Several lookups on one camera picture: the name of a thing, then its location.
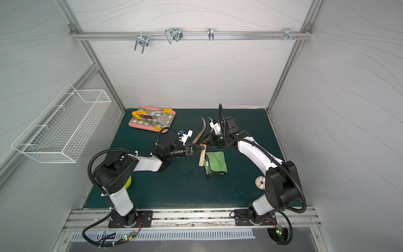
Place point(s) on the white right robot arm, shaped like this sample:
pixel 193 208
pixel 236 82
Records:
pixel 282 186

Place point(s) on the left metal hook clamp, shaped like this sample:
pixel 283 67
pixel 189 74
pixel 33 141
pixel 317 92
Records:
pixel 141 42

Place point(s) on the metal hook clamp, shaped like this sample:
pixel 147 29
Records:
pixel 173 34
pixel 141 42

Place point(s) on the right metal hook bracket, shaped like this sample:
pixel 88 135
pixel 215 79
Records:
pixel 288 35

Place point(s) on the green and black rag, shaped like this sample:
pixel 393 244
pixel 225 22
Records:
pixel 215 164

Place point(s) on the yellow-tipped steel tongs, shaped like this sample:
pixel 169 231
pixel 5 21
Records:
pixel 151 117

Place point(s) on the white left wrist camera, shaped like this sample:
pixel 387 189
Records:
pixel 183 136

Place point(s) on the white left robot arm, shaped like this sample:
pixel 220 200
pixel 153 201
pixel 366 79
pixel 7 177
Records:
pixel 109 170

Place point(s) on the middle metal hook clamp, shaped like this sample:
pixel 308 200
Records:
pixel 173 34

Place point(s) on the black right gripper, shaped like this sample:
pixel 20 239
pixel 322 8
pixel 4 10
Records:
pixel 212 138

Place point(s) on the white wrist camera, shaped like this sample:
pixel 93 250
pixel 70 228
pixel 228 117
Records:
pixel 183 136
pixel 217 127

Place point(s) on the lime green bowl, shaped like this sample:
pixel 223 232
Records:
pixel 129 182

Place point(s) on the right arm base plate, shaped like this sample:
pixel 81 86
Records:
pixel 248 217

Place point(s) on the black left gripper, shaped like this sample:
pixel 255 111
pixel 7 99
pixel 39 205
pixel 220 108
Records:
pixel 189 150

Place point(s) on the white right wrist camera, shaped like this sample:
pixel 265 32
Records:
pixel 217 127

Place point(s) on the white frosted donut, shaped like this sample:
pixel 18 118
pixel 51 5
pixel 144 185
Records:
pixel 260 182

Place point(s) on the white wire basket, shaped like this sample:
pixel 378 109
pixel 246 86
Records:
pixel 61 132

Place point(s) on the aluminium top rail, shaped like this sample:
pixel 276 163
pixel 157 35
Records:
pixel 187 36

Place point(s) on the pink plastic tray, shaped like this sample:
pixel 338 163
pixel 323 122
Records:
pixel 151 119

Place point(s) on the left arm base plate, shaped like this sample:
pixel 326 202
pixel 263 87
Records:
pixel 133 219

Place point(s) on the small metal hook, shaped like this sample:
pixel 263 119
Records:
pixel 210 34

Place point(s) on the green checkered cloth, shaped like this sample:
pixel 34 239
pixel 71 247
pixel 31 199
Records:
pixel 154 119

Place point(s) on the wooden-handled steel spatula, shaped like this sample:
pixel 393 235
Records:
pixel 158 119

